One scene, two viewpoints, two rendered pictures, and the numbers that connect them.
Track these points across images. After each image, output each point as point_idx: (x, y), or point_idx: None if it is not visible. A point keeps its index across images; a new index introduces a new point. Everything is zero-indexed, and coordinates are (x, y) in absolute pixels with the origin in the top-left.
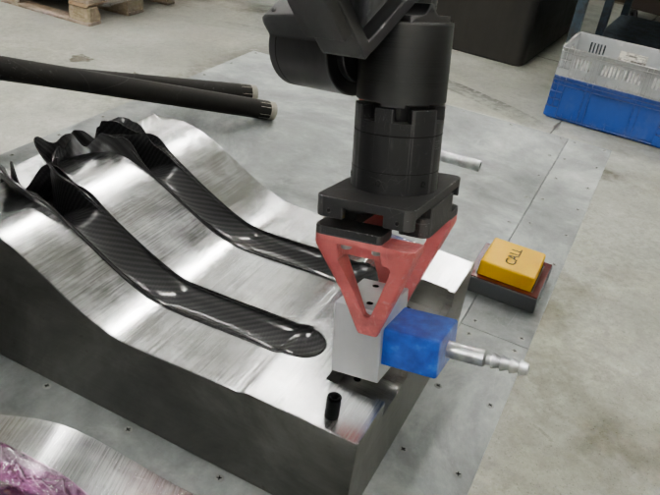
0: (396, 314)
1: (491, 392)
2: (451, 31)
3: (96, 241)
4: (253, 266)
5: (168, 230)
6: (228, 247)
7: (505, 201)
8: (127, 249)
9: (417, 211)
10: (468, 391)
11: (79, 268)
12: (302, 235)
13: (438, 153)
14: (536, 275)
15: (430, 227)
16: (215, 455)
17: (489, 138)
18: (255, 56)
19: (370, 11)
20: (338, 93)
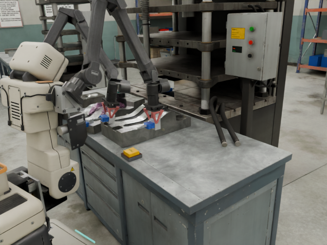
0: (107, 115)
1: (109, 147)
2: (108, 83)
3: (143, 110)
4: (136, 121)
5: (145, 114)
6: (142, 120)
7: (163, 168)
8: (142, 113)
9: (102, 98)
10: (111, 146)
11: (138, 110)
12: (141, 124)
13: (106, 96)
14: (124, 151)
15: (103, 102)
16: None
17: (205, 179)
18: (284, 152)
19: (107, 78)
20: (247, 160)
